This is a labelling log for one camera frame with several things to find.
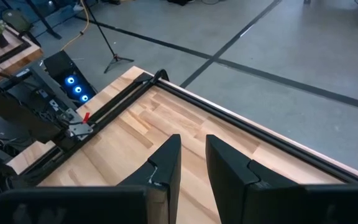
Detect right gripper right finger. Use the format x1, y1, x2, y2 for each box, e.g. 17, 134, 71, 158
205, 134, 305, 224

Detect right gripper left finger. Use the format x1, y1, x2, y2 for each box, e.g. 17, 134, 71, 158
116, 134, 183, 224

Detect computer tower with blue fans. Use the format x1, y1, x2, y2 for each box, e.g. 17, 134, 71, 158
43, 50, 98, 106

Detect black tripod stand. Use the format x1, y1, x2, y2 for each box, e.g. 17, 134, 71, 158
81, 0, 135, 75

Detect wooden side table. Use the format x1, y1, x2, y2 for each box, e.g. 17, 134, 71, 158
0, 24, 44, 85

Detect black slanted stand leg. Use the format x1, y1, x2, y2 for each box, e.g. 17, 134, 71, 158
25, 0, 63, 40

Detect dark green chair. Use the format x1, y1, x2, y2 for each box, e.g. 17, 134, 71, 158
1, 8, 42, 48

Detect black table frame rail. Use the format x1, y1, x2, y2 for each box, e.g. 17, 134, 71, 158
19, 68, 358, 187

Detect silver metal bracket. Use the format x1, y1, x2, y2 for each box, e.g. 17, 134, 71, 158
62, 108, 94, 138

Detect yellow floor cable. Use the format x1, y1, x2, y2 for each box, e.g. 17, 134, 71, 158
60, 0, 91, 52

